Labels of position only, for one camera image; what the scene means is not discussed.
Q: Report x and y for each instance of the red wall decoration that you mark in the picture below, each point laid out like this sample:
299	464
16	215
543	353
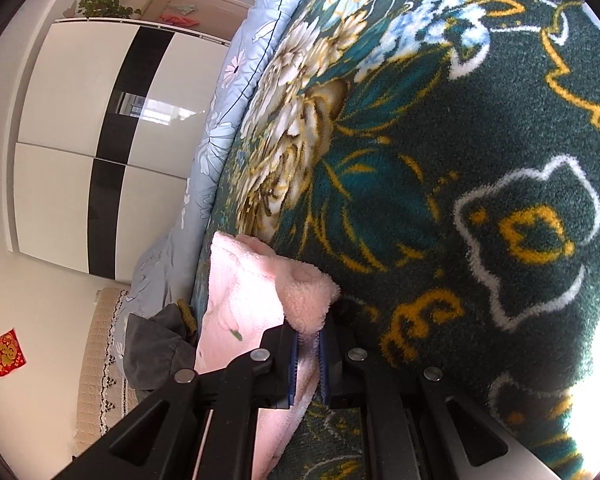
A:
11	354

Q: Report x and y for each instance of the light blue floral quilt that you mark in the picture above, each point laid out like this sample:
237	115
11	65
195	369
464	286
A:
166	272

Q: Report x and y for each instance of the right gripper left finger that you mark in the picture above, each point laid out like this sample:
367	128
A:
198	426

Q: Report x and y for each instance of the mustard yellow knit garment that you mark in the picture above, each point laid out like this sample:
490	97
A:
187	316

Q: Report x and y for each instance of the white black wardrobe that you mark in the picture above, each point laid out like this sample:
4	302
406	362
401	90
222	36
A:
112	116

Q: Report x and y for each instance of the teal floral blanket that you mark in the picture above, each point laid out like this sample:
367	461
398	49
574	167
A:
440	160

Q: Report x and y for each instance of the green plant on wardrobe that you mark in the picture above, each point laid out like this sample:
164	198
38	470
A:
105	9

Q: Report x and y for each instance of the pink fleece garment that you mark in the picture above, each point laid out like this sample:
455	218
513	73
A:
250	290

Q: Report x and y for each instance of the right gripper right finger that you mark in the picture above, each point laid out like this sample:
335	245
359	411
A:
413	425

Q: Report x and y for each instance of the beige quilted headboard cover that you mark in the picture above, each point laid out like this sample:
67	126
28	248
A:
104	396

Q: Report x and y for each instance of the dark grey hoodie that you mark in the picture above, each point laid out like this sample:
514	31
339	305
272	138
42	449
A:
155	349

